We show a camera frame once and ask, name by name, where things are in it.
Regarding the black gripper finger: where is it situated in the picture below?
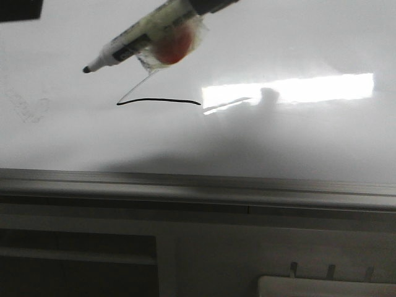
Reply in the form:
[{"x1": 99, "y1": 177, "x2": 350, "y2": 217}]
[{"x1": 189, "y1": 0, "x2": 238, "y2": 15}]

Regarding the taped black whiteboard marker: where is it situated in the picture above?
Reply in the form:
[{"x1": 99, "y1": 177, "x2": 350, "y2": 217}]
[{"x1": 83, "y1": 1, "x2": 211, "y2": 74}]

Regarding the black whiteboard eraser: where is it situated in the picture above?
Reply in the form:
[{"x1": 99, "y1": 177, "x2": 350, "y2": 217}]
[{"x1": 0, "y1": 0, "x2": 43, "y2": 22}]

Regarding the white whiteboard with grey frame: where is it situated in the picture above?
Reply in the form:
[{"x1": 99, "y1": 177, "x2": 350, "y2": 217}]
[{"x1": 1, "y1": 1, "x2": 395, "y2": 211}]

